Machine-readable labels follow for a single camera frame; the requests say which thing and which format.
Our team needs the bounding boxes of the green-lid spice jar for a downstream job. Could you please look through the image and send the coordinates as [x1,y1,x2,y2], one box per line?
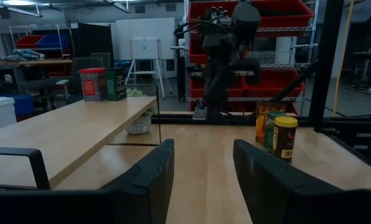
[263,111,286,153]

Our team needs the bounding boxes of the orange spice pouch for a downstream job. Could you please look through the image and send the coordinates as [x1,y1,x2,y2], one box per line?
[255,101,288,146]

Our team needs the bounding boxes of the red-lid patterned spice tin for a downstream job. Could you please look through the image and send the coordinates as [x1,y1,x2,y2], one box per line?
[78,67,107,103]

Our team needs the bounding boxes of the wooden shelf riser black legs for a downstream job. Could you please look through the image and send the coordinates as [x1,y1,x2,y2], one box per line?
[0,83,161,190]

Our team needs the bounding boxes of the black aluminium table frame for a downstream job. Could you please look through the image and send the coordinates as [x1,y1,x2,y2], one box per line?
[151,0,371,175]

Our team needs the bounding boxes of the metal wire rack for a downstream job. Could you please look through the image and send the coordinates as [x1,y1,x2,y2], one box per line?
[184,0,320,116]

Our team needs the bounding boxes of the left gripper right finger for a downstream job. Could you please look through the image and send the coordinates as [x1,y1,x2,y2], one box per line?
[233,139,371,224]

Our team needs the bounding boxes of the black partition panel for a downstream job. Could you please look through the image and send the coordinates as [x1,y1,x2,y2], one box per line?
[77,22,115,68]

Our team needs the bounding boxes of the white board on stand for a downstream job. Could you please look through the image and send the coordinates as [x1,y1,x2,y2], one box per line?
[125,37,174,100]

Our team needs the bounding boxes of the grey office chair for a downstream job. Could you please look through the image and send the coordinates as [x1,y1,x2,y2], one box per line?
[66,52,112,105]

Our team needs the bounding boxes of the blue storage container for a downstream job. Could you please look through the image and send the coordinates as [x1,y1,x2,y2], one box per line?
[11,94,36,118]

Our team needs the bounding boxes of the small blue bin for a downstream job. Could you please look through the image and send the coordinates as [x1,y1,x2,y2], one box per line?
[37,33,70,50]

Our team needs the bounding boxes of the large red plastic bin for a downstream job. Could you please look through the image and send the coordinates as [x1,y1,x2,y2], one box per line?
[187,0,314,38]

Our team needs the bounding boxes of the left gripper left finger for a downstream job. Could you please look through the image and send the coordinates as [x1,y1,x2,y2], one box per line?
[0,139,176,224]

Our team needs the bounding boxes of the potted green cactus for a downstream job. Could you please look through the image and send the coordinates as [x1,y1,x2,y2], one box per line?
[124,88,158,136]

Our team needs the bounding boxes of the yellow-lid spice jar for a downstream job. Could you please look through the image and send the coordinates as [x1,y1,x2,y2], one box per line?
[271,116,299,164]

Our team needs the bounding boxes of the wooden work table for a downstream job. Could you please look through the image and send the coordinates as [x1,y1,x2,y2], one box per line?
[0,58,73,94]

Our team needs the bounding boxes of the hanging yellow cable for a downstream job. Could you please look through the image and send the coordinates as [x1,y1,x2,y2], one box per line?
[332,0,356,116]

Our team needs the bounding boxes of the small red bin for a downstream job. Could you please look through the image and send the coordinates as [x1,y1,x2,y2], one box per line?
[14,34,45,50]

